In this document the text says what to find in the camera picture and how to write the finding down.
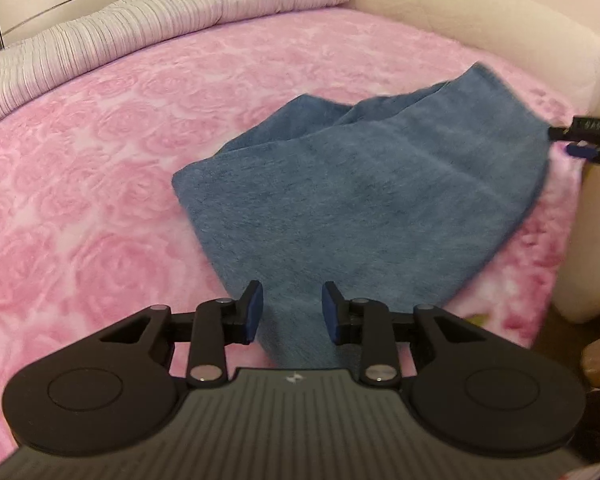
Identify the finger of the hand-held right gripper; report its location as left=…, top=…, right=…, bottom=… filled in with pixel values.
left=549, top=116, right=600, bottom=142
left=566, top=142, right=600, bottom=172

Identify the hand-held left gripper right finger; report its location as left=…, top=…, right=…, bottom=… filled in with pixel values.
left=321, top=282, right=487, bottom=389

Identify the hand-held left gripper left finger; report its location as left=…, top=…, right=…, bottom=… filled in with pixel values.
left=98, top=280, right=265, bottom=389

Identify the blue towel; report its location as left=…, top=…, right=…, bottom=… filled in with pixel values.
left=172, top=61, right=554, bottom=372

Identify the pink rose-pattern blanket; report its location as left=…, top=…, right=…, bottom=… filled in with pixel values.
left=0, top=7, right=582, bottom=467

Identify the grey striped pillow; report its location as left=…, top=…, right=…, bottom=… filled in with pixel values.
left=0, top=0, right=353, bottom=132

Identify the cream bed side frame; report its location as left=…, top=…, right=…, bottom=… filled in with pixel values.
left=551, top=157, right=600, bottom=324

